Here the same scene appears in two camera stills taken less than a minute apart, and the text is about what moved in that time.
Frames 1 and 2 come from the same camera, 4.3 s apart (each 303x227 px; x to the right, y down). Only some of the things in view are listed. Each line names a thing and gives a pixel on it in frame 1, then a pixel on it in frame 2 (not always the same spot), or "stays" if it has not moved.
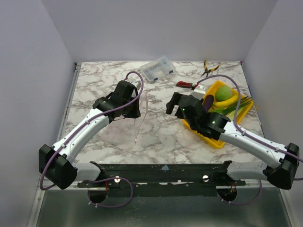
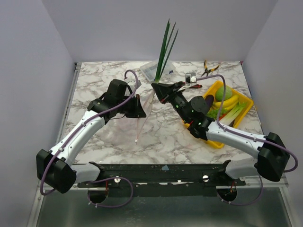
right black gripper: x=176 y=104 -> x=170 y=92
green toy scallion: x=233 y=109 -> x=165 y=52
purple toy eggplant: x=207 y=102 stays
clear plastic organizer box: x=157 y=69 stays
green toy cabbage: x=223 y=93 stays
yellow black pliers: x=206 y=70 stays
